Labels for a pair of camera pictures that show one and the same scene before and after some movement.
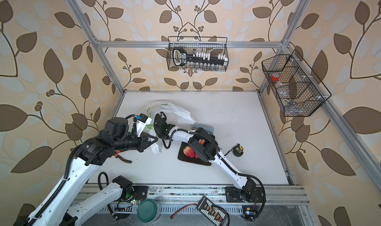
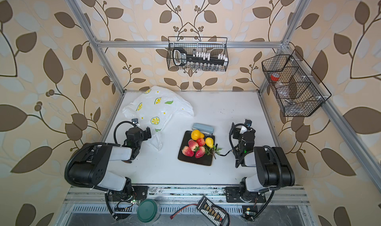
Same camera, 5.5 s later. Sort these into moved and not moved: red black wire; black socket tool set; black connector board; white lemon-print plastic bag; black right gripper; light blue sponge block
Moved: black right gripper; white lemon-print plastic bag
Not moved: black socket tool set; black connector board; light blue sponge block; red black wire
